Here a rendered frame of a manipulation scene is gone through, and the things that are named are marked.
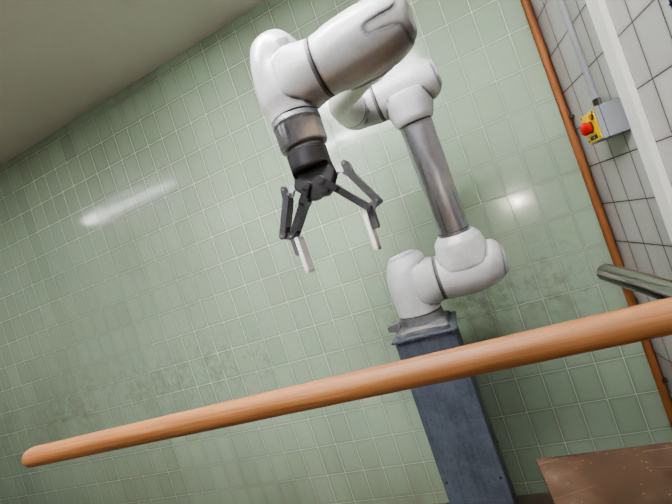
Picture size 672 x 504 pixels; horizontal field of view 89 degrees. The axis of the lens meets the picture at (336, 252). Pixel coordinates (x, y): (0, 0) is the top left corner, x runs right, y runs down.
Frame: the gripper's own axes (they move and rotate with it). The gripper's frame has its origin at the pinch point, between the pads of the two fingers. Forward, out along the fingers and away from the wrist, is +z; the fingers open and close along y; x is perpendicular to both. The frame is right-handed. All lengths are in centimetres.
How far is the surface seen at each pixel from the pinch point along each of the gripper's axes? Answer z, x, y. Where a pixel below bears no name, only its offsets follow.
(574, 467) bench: 75, -46, -29
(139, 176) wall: -79, -91, 129
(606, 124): -12, -65, -69
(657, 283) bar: 16.2, 5.5, -40.4
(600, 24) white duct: -38, -59, -73
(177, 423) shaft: 14.0, 25.3, 20.1
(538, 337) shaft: 13.3, 23.5, -23.6
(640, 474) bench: 75, -41, -42
